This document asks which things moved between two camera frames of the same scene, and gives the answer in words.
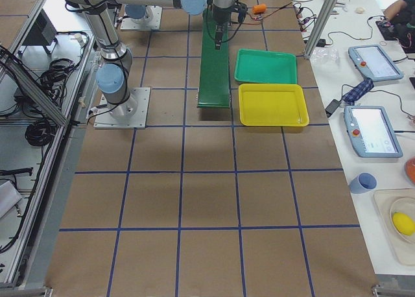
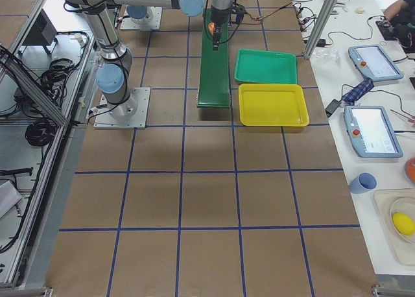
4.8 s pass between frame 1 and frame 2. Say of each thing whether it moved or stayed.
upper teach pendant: stayed
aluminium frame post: stayed
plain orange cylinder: moved
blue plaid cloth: stayed
